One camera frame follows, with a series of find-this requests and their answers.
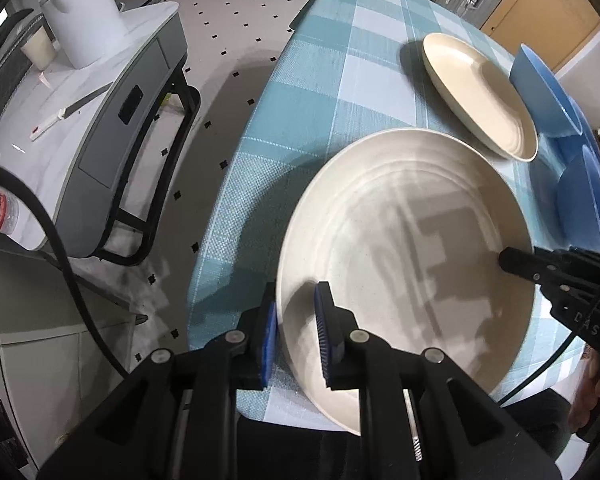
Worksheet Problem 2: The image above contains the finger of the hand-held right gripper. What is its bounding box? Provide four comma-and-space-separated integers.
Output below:
498, 246, 581, 295

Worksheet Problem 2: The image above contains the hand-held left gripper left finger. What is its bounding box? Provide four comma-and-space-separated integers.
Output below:
37, 282, 280, 480

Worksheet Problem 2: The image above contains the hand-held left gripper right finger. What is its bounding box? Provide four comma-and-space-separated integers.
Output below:
314, 281, 563, 480

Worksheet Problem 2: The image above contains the blue bowl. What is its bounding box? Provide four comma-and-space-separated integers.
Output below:
509, 44, 584, 137
556, 145, 600, 257
555, 95, 600, 181

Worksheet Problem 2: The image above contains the large cream plate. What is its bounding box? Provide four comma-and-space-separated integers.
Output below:
275, 128, 537, 436

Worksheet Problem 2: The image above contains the small cream plate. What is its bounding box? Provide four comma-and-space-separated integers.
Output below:
422, 32, 539, 162

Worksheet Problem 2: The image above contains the teal checked tablecloth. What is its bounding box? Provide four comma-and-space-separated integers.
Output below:
186, 0, 600, 433

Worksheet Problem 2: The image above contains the white storage box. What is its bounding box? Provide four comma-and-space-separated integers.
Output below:
0, 245, 149, 466

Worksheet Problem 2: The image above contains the wooden door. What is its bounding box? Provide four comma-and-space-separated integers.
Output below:
480, 0, 600, 72

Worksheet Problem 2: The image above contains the white grey side table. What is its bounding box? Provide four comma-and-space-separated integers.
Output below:
0, 0, 202, 267

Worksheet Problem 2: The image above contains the white dotted rug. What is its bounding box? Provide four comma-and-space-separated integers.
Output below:
112, 0, 321, 366

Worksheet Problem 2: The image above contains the white kettle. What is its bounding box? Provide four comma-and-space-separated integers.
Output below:
39, 0, 129, 70

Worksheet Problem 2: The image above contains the cream cup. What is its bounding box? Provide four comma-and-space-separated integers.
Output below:
20, 25, 62, 72

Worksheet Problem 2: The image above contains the black cable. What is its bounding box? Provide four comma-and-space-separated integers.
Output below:
499, 260, 600, 407
0, 159, 132, 377

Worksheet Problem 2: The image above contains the white handled knife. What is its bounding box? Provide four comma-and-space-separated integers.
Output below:
29, 82, 114, 143

